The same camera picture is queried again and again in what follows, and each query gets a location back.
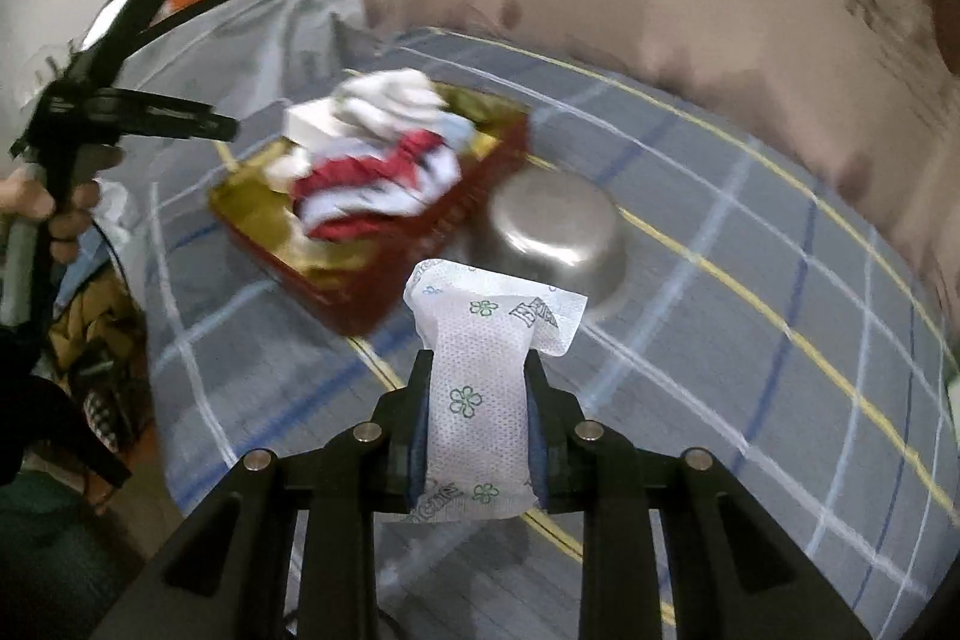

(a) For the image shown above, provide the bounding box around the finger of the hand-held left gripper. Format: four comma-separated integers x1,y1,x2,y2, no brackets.
90,89,241,143

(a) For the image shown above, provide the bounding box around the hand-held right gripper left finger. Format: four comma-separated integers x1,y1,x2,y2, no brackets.
94,347,436,640

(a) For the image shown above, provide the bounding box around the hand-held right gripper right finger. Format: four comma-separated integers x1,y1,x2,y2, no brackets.
521,351,871,640

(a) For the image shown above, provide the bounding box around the white floral packet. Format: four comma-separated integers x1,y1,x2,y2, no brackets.
403,260,588,525

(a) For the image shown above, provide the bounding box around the white foam block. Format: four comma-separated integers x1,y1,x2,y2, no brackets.
283,98,361,150

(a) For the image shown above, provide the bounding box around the red and white cloth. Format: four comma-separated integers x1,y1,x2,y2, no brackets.
289,128,462,240

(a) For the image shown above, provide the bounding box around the white towel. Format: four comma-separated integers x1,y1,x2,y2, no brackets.
334,68,449,139

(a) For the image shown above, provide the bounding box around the red and gold tin box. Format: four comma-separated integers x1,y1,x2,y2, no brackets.
208,81,532,335

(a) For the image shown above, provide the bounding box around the light blue towel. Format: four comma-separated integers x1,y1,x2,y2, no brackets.
439,111,477,150

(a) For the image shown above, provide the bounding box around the person's left hand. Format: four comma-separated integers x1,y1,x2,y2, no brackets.
0,145,125,266

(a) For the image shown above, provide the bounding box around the steel bowl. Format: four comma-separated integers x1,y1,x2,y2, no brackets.
457,167,629,322

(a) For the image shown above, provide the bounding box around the brown cloth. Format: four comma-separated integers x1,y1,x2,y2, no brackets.
45,265,151,453

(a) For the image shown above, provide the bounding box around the grey plaid blanket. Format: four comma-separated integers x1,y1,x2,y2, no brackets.
146,26,960,640

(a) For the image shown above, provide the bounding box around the dark cloth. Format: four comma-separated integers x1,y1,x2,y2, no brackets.
0,475,151,640

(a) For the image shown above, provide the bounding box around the beige leaf print curtain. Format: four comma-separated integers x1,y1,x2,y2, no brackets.
330,0,960,311

